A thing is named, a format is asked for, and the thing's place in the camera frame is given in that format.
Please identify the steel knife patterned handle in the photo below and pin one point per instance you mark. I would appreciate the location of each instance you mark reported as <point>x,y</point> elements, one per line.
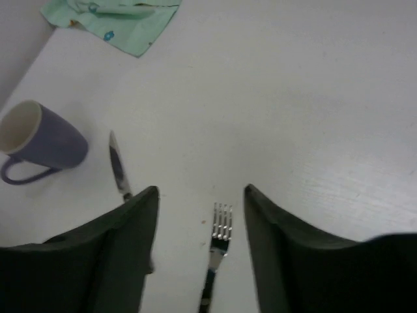
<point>121,180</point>

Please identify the purple ceramic mug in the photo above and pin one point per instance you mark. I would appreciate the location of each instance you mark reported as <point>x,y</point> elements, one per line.
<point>30,132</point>

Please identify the green cartoon print cloth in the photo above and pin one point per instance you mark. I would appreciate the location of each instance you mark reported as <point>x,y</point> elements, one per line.
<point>130,26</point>

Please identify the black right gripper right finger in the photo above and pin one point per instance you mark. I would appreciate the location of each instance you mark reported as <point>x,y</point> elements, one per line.
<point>300,268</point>

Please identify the steel fork patterned handle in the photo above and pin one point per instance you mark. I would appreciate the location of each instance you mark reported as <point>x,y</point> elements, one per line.
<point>219,245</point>

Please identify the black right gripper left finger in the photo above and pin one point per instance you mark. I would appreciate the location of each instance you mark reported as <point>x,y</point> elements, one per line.
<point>100,266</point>

